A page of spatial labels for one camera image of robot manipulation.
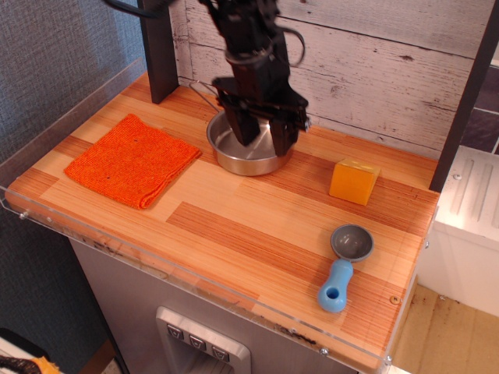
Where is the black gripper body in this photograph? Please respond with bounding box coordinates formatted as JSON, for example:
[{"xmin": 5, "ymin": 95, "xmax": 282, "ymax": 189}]
[{"xmin": 212, "ymin": 50, "xmax": 310, "ymax": 131}]

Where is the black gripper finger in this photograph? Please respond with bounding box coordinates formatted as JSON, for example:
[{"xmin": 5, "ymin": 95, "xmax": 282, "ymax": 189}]
[
  {"xmin": 270, "ymin": 118, "xmax": 299, "ymax": 157},
  {"xmin": 224, "ymin": 103, "xmax": 260, "ymax": 146}
]

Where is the dark shelf post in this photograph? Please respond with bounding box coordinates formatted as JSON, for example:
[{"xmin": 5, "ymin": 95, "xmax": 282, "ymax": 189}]
[
  {"xmin": 140, "ymin": 9, "xmax": 179, "ymax": 104},
  {"xmin": 429, "ymin": 1, "xmax": 498, "ymax": 192}
]

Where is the white plastic cabinet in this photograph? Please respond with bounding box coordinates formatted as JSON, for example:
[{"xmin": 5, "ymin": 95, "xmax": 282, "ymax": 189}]
[{"xmin": 417, "ymin": 146, "xmax": 498, "ymax": 316}]

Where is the orange knitted cloth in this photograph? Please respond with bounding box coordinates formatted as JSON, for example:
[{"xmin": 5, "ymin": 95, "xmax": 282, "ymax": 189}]
[{"xmin": 64, "ymin": 114, "xmax": 201, "ymax": 210}]

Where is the dark right shelf post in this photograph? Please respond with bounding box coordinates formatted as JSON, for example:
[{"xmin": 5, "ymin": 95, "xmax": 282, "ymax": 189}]
[{"xmin": 429, "ymin": 1, "xmax": 498, "ymax": 192}]

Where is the stainless steel pot with handle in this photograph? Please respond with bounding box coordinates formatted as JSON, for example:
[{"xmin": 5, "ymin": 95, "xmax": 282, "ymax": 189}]
[{"xmin": 189, "ymin": 80, "xmax": 293, "ymax": 177}]

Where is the black yellow object bottom left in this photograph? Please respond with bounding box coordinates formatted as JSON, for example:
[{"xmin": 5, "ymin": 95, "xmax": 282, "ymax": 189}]
[{"xmin": 1, "ymin": 355, "xmax": 61, "ymax": 374}]

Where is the grey cabinet front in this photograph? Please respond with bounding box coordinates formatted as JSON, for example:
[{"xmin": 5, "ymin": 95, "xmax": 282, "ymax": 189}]
[{"xmin": 69, "ymin": 238, "xmax": 375, "ymax": 374}]

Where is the silver dispenser panel with buttons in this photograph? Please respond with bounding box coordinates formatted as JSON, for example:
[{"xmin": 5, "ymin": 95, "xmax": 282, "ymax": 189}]
[{"xmin": 156, "ymin": 306, "xmax": 252, "ymax": 373}]

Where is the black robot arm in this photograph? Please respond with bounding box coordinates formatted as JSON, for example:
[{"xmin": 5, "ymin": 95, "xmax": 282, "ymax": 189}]
[{"xmin": 203, "ymin": 1, "xmax": 310, "ymax": 157}]

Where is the blue grey toy scoop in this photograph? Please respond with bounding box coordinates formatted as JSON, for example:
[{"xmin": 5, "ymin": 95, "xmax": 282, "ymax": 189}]
[{"xmin": 317, "ymin": 224, "xmax": 374, "ymax": 313}]

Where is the yellow cheese block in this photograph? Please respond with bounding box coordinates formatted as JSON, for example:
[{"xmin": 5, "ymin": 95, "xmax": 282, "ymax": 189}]
[{"xmin": 329, "ymin": 159, "xmax": 381, "ymax": 206}]

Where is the dark left shelf post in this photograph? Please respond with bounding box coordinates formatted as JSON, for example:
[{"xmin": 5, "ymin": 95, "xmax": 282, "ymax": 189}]
[{"xmin": 140, "ymin": 9, "xmax": 179, "ymax": 104}]

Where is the clear acrylic table guard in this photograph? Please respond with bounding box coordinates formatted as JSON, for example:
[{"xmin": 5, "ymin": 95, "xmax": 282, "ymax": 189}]
[{"xmin": 1, "ymin": 59, "xmax": 438, "ymax": 373}]

